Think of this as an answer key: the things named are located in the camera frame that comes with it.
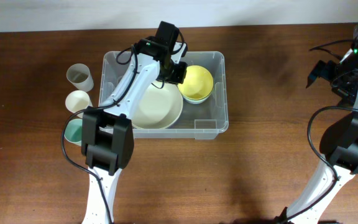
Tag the green small bowl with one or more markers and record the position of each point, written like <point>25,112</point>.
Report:
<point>197,101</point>

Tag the cream cup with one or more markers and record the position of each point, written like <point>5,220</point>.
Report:
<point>77,100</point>

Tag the clear plastic storage bin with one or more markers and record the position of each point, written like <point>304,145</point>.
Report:
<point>197,121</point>

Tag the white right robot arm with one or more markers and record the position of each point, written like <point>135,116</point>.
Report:
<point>338,148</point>

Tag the green cup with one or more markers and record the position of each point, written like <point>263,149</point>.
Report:
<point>73,132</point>

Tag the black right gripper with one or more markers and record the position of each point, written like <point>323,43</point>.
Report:
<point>348,93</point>

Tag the yellow small bowl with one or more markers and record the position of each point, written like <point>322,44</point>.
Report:
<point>198,83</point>

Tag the grey cup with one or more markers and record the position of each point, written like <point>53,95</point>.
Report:
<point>80,76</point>

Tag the cream bowl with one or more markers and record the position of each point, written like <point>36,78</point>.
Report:
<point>160,107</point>

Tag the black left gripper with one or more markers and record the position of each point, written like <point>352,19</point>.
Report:
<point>178,74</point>

